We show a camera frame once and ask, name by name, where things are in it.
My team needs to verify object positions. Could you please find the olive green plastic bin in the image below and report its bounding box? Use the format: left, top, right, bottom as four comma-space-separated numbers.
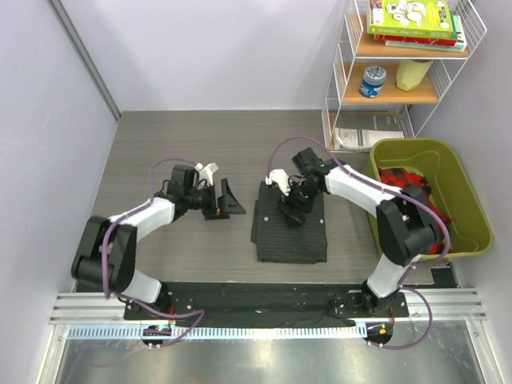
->
363, 138, 494, 262

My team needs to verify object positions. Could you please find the red book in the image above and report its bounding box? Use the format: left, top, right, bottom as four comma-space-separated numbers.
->
374, 34, 458, 47

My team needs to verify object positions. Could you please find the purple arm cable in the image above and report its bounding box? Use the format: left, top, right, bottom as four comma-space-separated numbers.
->
102, 158, 206, 349
266, 136, 452, 350

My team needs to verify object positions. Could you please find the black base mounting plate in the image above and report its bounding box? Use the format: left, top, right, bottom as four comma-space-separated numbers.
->
123, 281, 410, 327

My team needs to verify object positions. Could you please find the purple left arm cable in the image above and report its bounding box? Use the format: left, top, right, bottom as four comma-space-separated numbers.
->
102, 158, 206, 349

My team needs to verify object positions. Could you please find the aluminium extrusion rail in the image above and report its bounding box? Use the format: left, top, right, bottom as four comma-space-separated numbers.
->
50, 288, 487, 325

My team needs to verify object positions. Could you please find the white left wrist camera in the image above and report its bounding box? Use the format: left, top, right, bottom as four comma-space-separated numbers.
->
194, 162, 218, 187

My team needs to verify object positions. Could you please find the perforated cable duct strip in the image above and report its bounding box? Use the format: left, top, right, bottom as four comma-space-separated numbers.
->
67, 322, 367, 341

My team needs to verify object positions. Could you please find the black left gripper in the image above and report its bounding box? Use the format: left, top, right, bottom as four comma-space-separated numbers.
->
184, 178, 244, 220

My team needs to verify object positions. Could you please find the pale yellow faceted vase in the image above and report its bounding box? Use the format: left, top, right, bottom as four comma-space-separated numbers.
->
396, 59, 433, 91

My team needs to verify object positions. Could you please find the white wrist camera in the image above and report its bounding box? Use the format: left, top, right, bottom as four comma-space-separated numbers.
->
194, 162, 218, 187
265, 169, 290, 196

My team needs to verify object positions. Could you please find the green board game box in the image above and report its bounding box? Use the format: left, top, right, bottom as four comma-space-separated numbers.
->
366, 0, 454, 39

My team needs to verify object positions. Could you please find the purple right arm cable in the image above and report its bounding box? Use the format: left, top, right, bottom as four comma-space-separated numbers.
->
266, 136, 452, 350

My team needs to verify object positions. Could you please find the white wire shelf rack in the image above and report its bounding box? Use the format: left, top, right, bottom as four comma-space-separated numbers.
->
322, 1, 486, 152

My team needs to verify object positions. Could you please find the blue white tin can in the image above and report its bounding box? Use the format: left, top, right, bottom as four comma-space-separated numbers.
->
359, 66, 387, 98

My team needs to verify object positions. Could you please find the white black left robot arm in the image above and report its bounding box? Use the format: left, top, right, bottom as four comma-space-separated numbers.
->
70, 163, 246, 319

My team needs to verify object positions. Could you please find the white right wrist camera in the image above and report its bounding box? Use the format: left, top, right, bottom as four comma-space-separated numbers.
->
265, 169, 290, 196

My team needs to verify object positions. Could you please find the grey booklet with papers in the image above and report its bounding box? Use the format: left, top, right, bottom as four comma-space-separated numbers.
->
332, 111, 405, 152

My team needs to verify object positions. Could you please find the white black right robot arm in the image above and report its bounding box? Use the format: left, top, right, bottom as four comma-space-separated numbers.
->
265, 147, 447, 316

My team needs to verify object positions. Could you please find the teal book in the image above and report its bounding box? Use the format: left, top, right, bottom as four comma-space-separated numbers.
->
382, 15, 467, 53

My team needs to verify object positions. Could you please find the grey pinstriped long sleeve shirt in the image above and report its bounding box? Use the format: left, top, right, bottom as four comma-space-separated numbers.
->
250, 182, 328, 264

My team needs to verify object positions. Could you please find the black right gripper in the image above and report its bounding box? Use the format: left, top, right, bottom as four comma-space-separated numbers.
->
275, 177, 322, 229

